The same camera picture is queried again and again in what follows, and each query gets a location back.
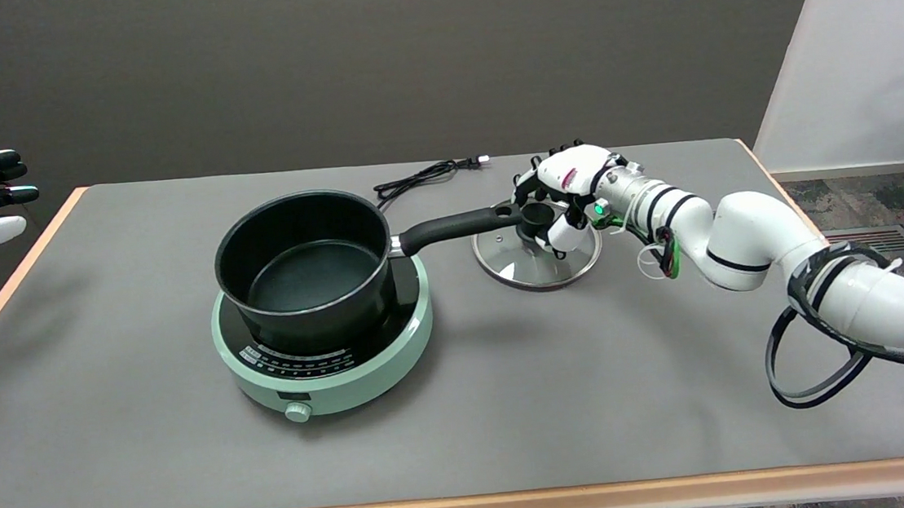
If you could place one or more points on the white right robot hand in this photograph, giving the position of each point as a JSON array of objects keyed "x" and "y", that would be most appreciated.
[{"x": 580, "y": 169}]

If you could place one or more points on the glass pot lid black knob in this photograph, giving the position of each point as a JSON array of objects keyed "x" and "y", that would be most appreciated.
[{"x": 535, "y": 267}]

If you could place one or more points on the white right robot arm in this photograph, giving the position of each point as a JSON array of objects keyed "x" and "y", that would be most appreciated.
[{"x": 762, "y": 239}]

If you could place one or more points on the grey table mat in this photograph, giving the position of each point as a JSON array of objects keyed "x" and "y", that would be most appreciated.
[{"x": 553, "y": 376}]

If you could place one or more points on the green round induction cooker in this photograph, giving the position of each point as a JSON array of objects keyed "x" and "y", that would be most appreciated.
[{"x": 365, "y": 380}]

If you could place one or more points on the floor vent grille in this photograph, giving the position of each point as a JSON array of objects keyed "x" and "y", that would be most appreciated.
[{"x": 876, "y": 237}]

